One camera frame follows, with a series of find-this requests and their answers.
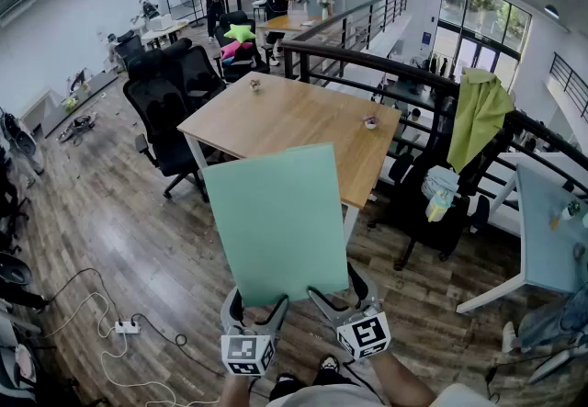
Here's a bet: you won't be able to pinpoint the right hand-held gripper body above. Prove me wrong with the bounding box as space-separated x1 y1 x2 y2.
335 305 392 362

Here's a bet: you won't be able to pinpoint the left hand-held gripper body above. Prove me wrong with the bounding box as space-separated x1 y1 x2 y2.
220 324 277 379

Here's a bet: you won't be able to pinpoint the mint green board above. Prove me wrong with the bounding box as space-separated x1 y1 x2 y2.
201 142 351 308

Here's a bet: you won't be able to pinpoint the person's left forearm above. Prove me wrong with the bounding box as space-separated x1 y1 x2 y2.
218 372 259 407

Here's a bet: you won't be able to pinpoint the person's right forearm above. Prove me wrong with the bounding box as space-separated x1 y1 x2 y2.
367 352 438 407

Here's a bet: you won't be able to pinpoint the person's black and white shoe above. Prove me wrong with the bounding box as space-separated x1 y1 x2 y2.
320 353 342 375

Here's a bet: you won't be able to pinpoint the person's white shirt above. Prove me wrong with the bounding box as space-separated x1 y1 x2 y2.
266 383 500 407

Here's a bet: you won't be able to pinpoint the person's black trousers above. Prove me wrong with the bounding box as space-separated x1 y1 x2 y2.
267 370 365 402

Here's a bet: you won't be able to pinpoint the black chair with clutter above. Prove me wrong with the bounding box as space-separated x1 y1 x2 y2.
367 96 492 272

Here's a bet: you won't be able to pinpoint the light blue cloth bundle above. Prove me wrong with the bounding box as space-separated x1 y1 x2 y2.
422 165 461 198

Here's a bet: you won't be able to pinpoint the light blue table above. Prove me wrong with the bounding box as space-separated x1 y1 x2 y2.
455 163 588 315

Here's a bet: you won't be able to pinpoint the black mesh office chair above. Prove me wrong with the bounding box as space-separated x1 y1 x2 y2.
122 49 217 203
163 37 228 103

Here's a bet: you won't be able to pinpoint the lime green cloth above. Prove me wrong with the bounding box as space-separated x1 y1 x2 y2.
446 67 516 175

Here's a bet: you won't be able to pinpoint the white vase with green plant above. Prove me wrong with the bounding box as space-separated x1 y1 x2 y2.
560 199 582 221

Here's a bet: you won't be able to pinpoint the black balcony railing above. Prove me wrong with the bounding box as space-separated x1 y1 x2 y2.
281 0 588 225

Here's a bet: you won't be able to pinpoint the black equipment pile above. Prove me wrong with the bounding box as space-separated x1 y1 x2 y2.
56 112 98 145

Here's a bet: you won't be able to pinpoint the black office chair with pillows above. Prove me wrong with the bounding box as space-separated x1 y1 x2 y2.
214 10 272 83

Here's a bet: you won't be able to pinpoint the pink star pillow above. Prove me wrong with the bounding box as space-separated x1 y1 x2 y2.
220 40 255 62

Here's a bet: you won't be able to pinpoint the small black office chair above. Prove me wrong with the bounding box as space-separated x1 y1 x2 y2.
113 29 147 72

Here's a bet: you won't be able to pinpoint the green star pillow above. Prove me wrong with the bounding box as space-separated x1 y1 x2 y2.
223 23 258 45

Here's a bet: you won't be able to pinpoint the long wooden background table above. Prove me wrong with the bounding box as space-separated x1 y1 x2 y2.
255 12 342 49

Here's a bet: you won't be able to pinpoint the round white table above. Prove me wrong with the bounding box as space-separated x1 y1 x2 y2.
141 20 190 50

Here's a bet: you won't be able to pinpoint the black railing across hall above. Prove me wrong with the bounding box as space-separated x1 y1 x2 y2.
548 51 588 122

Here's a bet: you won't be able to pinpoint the large glass entrance window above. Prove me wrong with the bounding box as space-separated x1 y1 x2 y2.
431 0 534 92

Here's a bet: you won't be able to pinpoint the black floor cable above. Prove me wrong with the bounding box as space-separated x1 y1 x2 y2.
484 351 560 402
44 266 227 379

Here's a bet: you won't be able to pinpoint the pale cup with yellow handle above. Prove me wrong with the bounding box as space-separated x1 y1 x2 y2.
424 188 457 223

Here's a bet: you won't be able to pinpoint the white floor cable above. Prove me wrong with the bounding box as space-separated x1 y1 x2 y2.
43 291 222 407

